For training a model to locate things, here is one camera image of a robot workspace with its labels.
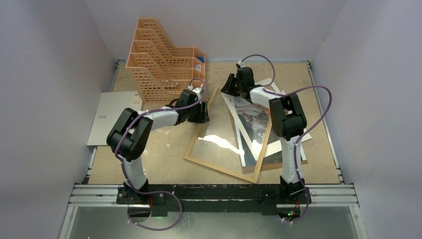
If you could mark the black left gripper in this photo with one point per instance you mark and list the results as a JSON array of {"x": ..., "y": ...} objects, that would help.
[{"x": 202, "y": 117}]

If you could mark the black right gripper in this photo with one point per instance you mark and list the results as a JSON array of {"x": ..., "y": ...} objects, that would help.
[{"x": 229, "y": 87}]

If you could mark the white photo mat board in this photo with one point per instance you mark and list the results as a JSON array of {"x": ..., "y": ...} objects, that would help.
[{"x": 242, "y": 135}]

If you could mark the wooden picture frame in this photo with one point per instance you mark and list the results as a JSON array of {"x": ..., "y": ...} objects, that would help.
[{"x": 221, "y": 171}]

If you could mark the transparent acrylic sheet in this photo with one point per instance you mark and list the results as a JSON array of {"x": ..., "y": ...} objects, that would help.
[{"x": 224, "y": 145}]

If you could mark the printed photo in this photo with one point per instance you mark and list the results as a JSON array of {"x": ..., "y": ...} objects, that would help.
[{"x": 241, "y": 104}]

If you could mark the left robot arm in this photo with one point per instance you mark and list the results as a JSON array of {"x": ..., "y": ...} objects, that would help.
[{"x": 129, "y": 135}]

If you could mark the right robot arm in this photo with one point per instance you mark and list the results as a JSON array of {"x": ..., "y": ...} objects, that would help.
[{"x": 288, "y": 123}]

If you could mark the red white item in organizer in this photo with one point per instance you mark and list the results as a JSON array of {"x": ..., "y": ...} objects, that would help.
[{"x": 198, "y": 67}]

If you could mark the orange plastic file organizer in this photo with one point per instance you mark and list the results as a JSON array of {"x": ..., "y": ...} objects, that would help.
[{"x": 159, "y": 69}]

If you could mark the grey booklet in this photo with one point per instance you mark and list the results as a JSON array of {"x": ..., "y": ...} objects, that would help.
[{"x": 109, "y": 109}]

